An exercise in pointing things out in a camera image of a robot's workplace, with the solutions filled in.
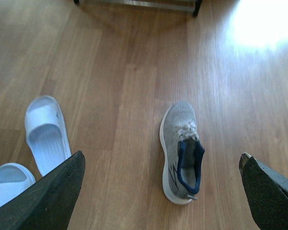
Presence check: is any grey sneaker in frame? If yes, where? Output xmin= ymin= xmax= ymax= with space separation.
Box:
xmin=159 ymin=101 xmax=205 ymax=205

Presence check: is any left gripper camera black left finger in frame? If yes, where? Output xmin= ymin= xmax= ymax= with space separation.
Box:
xmin=0 ymin=151 xmax=85 ymax=230

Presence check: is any light blue slipper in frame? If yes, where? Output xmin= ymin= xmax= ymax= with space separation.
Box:
xmin=24 ymin=95 xmax=72 ymax=176
xmin=0 ymin=163 xmax=36 ymax=207

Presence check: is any left gripper camera black right finger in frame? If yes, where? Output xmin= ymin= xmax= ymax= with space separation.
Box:
xmin=239 ymin=152 xmax=288 ymax=230

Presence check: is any black metal shoe rack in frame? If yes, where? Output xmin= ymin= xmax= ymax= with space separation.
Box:
xmin=73 ymin=0 xmax=203 ymax=17

